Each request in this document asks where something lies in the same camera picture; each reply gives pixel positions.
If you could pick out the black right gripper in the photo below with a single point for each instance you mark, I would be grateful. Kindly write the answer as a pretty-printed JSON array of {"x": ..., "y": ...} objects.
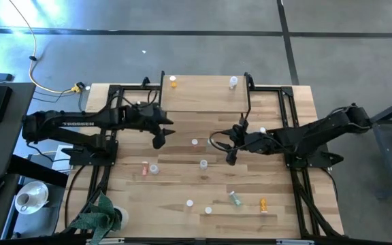
[{"x": 254, "y": 143}]

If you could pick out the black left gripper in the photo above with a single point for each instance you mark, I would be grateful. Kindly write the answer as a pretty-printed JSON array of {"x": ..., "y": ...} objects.
[{"x": 151, "y": 119}]

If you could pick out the pink medicine bottle white cap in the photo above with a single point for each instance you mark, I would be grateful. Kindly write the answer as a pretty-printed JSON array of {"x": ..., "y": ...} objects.
[
  {"x": 194, "y": 142},
  {"x": 144, "y": 168}
]

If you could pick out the clear medicine bottle white cap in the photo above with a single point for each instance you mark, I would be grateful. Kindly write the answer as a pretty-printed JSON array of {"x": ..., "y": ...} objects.
[
  {"x": 233, "y": 82},
  {"x": 203, "y": 164}
]

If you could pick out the orange medicine bottle white cap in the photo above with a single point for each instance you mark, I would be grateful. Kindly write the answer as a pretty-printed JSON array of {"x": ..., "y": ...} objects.
[
  {"x": 263, "y": 205},
  {"x": 173, "y": 82}
]

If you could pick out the wide clear bottle white cap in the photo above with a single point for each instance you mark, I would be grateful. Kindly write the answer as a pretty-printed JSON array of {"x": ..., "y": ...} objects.
[{"x": 154, "y": 169}]

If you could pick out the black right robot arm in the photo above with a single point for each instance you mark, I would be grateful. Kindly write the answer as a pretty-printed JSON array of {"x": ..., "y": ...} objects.
[{"x": 318, "y": 133}]

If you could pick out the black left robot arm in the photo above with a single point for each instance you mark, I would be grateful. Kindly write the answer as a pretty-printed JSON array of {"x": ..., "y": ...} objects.
[{"x": 77, "y": 124}]

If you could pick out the white plant pot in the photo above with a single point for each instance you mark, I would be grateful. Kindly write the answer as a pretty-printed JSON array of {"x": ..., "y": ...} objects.
[{"x": 124, "y": 217}]

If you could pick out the green leafy plant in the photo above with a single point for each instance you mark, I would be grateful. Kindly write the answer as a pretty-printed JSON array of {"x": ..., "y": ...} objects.
[{"x": 97, "y": 217}]

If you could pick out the grey metal stand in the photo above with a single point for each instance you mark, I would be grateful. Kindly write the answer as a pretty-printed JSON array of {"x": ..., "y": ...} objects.
[{"x": 391, "y": 153}]

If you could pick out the white coffee cup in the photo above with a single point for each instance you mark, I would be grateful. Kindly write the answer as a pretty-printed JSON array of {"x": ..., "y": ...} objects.
[{"x": 24, "y": 200}]

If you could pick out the dark grey desk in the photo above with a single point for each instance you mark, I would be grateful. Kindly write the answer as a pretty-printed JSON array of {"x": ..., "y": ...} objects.
[{"x": 5, "y": 146}]

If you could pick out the wooden shelf black metal frame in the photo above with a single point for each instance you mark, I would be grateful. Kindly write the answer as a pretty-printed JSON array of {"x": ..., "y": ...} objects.
[{"x": 203, "y": 97}]

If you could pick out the black aluminium table frame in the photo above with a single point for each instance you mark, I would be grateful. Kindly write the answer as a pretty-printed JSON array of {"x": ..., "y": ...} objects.
[{"x": 131, "y": 87}]

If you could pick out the silver aluminium frame bracket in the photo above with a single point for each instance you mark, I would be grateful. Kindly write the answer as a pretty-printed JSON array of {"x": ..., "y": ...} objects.
[
  {"x": 105, "y": 241},
  {"x": 294, "y": 242}
]

